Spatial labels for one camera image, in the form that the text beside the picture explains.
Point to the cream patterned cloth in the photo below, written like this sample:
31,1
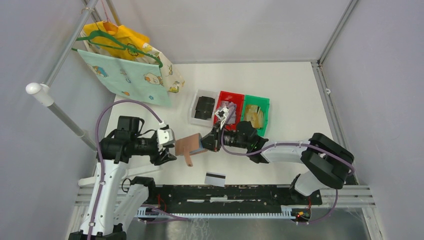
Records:
171,79

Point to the green clothes hanger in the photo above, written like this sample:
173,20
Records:
116,41

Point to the white plastic bin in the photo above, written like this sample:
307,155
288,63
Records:
198,122

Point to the yellow cards in green bin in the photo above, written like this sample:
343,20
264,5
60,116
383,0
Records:
254,115

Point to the tan leather card holder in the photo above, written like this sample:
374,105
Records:
189,146

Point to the light green patterned cloth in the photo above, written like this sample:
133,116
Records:
130,79

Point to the white cable duct strip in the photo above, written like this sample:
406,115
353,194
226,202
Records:
148,213

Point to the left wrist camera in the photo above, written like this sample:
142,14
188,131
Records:
165,135

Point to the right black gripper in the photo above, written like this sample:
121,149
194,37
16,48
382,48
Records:
212,141

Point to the yellow garment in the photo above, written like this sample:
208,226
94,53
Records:
139,44

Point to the red plastic bin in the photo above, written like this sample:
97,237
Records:
236,98

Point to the silver magnetic stripe card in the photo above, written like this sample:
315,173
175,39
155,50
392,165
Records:
215,179

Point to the pink clothes hanger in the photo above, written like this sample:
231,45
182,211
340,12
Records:
106,13

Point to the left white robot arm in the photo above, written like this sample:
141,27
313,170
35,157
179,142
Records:
105,218

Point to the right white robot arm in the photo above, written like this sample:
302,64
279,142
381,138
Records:
328,163

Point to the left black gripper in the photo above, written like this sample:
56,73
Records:
158,158

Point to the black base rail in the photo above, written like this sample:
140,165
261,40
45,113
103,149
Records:
230,199

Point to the green plastic bin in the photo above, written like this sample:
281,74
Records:
263,103

